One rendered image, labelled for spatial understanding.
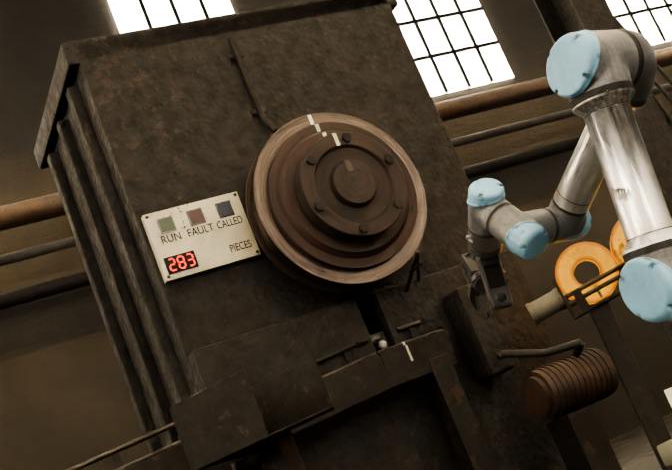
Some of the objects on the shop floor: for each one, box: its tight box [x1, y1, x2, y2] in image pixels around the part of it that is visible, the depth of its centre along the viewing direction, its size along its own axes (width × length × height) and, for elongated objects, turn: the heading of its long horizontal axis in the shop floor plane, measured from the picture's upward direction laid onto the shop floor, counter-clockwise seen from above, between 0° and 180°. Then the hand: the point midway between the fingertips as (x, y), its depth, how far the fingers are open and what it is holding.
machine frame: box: [34, 0, 567, 470], centre depth 314 cm, size 73×108×176 cm
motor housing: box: [523, 348, 622, 470], centre depth 266 cm, size 13×22×54 cm, turn 56°
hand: (487, 316), depth 246 cm, fingers closed
